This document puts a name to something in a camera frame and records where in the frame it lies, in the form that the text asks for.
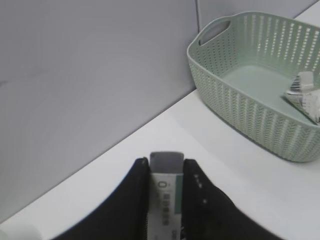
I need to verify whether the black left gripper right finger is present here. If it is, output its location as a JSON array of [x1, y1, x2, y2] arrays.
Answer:
[[181, 159, 280, 240]]

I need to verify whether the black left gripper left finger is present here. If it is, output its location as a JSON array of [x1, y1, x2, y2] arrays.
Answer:
[[54, 157, 150, 240]]

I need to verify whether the grey white eraser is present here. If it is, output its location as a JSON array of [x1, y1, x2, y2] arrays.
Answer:
[[147, 151, 184, 240]]

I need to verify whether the waste paper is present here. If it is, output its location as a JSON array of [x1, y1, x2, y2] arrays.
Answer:
[[284, 71, 320, 126]]

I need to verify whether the pale green woven basket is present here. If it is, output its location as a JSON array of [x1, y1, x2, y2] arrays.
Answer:
[[187, 11, 320, 162]]

